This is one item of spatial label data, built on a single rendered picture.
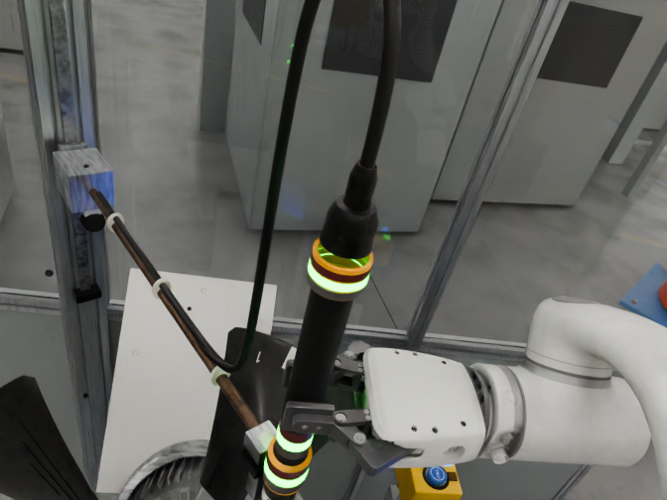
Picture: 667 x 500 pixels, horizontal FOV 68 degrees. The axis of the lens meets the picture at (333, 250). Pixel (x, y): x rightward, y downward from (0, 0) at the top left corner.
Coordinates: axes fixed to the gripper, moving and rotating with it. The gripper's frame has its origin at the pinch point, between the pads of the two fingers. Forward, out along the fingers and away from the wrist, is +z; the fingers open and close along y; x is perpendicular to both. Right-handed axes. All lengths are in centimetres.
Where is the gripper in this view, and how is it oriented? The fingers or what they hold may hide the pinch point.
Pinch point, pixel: (306, 395)
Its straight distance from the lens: 45.4
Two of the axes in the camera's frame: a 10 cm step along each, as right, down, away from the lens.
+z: -9.8, -1.3, -1.7
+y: -0.6, -5.8, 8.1
